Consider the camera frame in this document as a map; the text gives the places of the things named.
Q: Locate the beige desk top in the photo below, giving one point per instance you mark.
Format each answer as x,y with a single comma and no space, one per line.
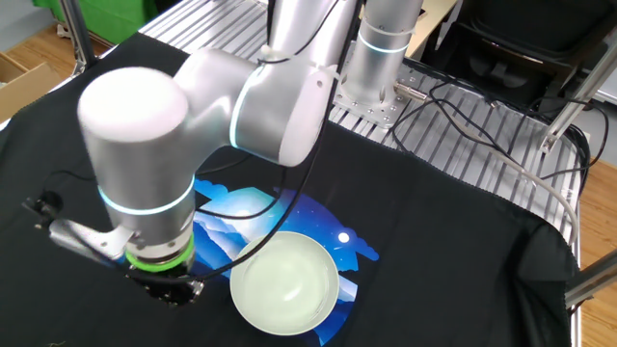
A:
431,24

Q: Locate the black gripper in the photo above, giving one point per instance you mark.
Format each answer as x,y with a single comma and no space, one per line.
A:
166,278

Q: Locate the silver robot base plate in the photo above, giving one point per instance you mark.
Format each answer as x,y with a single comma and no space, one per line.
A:
385,113

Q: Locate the silver wrist camera bar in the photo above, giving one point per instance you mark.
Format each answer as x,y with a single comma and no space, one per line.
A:
77,236

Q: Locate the green fabric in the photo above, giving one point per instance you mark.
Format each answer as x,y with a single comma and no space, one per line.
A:
115,19

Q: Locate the tan thread scrap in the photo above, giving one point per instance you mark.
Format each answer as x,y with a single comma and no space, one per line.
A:
57,343

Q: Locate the black office chair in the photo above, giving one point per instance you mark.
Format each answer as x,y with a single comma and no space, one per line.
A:
506,58

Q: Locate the pale green round plate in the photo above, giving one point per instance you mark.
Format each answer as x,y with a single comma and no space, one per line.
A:
284,284

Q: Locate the aluminium frame post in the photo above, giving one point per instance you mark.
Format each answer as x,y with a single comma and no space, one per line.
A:
77,34
593,279
569,111

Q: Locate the open cardboard box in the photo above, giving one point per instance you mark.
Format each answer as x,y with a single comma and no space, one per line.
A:
24,91

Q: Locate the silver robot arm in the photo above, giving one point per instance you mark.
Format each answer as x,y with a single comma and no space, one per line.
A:
144,144

